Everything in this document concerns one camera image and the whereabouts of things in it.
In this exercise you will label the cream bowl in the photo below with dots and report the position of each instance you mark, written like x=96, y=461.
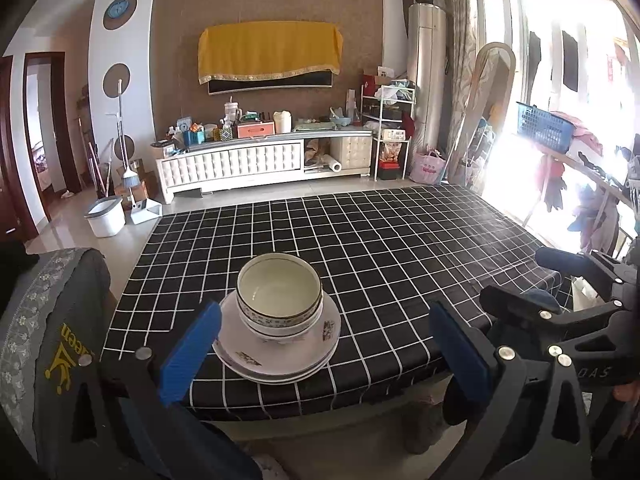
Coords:
x=316, y=316

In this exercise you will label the pink box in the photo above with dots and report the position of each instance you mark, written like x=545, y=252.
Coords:
x=255, y=130

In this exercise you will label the round brown wall plaque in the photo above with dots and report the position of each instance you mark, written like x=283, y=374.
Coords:
x=125, y=146

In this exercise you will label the round blue wall clock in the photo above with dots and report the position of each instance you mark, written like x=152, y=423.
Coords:
x=120, y=10

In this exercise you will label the white paper roll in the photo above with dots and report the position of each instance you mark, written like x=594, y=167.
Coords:
x=331, y=164

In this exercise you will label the pink floral white plate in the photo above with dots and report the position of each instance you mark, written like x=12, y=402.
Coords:
x=280, y=376

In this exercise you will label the grey chair cover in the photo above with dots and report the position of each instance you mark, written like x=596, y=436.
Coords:
x=30, y=335

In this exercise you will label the dark blue trousers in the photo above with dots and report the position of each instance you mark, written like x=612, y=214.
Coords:
x=235, y=455

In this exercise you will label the blue bowl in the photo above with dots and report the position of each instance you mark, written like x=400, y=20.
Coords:
x=340, y=121

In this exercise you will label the teal storage box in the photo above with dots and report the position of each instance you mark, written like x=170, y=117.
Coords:
x=194, y=136

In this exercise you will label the white dustpan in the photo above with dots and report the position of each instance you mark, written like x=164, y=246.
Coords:
x=145, y=212

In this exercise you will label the white shelf rack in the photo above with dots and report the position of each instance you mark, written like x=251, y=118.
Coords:
x=363, y=125

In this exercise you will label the plain white plate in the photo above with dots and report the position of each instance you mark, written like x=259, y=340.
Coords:
x=280, y=382

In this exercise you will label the white tufted television cabinet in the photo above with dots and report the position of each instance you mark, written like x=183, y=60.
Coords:
x=225, y=165

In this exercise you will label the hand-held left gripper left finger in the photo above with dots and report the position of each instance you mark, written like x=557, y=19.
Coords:
x=192, y=355

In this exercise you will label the dark wooden door frame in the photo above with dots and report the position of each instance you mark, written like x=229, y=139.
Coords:
x=66, y=125

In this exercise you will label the cardboard box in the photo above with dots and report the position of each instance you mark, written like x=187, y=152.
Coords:
x=142, y=185

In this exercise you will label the yellow cloth cover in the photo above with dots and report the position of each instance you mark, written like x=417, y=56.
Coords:
x=270, y=47

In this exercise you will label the blue plastic basket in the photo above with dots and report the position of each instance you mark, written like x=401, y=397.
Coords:
x=545, y=127

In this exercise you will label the dark wooden door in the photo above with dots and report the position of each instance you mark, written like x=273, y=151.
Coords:
x=7, y=160

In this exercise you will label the patterned curtain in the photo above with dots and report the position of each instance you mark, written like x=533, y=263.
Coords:
x=460, y=35

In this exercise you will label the tall standing air conditioner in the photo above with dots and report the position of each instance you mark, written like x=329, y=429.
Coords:
x=425, y=85

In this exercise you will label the white bucket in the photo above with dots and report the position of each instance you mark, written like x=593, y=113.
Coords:
x=105, y=220

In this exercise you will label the wooden framed standing mirror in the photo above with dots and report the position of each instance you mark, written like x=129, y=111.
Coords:
x=487, y=110

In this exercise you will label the white jug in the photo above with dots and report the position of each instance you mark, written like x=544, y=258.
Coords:
x=283, y=122

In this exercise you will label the wooden drying rack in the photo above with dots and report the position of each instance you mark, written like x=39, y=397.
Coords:
x=575, y=163

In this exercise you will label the patterned rim bowl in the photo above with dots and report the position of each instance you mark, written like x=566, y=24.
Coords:
x=280, y=285

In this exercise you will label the black cloth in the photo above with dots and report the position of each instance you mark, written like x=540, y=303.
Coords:
x=15, y=270

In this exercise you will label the pink bag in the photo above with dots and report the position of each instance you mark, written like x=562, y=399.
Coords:
x=427, y=169

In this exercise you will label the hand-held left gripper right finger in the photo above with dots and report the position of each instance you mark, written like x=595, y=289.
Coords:
x=457, y=355

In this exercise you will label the cat print white plate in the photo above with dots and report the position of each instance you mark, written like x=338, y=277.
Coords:
x=235, y=346

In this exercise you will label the black checked tablecloth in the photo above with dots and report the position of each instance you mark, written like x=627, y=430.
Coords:
x=400, y=240

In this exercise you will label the clear cup with straw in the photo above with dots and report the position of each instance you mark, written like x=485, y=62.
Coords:
x=231, y=112

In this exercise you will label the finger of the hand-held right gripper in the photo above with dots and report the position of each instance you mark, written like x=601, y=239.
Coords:
x=565, y=260
x=520, y=305

